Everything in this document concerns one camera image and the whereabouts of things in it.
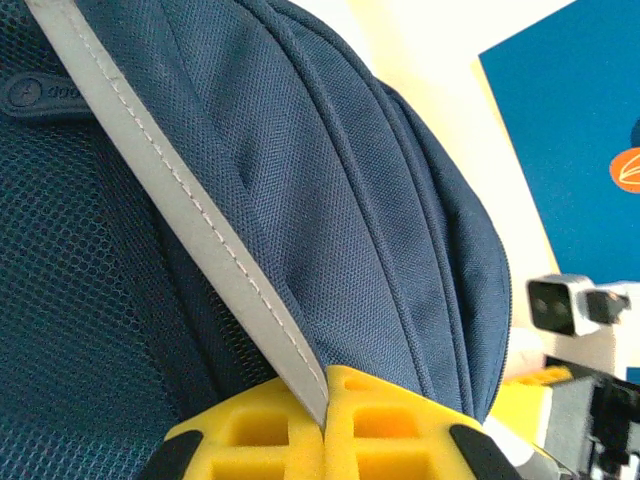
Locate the navy blue student backpack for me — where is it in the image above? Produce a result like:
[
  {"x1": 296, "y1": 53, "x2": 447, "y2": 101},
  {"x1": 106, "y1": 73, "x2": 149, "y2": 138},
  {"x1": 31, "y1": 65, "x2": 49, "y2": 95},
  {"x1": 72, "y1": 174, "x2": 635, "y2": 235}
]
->
[{"x1": 0, "y1": 0, "x2": 515, "y2": 480}]

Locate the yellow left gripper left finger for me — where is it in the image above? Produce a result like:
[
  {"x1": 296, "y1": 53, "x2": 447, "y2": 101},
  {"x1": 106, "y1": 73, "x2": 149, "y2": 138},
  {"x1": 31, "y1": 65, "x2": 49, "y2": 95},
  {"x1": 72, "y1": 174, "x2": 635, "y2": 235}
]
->
[{"x1": 144, "y1": 378, "x2": 329, "y2": 480}]

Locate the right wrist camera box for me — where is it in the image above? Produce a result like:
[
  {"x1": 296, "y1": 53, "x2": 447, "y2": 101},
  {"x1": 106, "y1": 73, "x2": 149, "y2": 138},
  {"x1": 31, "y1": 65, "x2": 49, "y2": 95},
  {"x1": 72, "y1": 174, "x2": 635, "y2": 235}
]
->
[{"x1": 527, "y1": 273, "x2": 632, "y2": 337}]

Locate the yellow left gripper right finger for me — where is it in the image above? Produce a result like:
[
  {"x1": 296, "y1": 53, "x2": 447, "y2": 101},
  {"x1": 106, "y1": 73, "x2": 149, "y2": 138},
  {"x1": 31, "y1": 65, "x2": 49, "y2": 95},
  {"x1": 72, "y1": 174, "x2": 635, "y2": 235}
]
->
[{"x1": 324, "y1": 363, "x2": 522, "y2": 480}]

